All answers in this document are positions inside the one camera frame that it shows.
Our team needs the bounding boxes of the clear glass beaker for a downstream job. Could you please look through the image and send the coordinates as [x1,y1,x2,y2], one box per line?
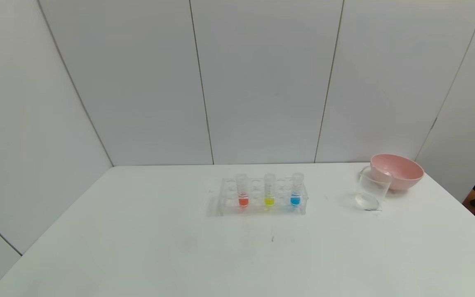
[355,165,394,212]

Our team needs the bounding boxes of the test tube with blue pigment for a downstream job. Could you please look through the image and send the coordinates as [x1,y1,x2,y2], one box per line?
[291,172,305,207]

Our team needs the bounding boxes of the test tube with red pigment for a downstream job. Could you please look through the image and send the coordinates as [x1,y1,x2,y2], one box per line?
[236,173,249,208]

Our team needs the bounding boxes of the test tube with yellow pigment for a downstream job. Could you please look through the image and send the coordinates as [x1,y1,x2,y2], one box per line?
[263,173,277,207]

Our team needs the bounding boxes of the clear acrylic test tube rack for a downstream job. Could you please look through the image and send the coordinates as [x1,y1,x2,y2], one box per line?
[216,177,308,217]

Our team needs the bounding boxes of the pink plastic bowl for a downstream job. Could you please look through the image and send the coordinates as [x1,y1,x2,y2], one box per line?
[370,153,425,192]

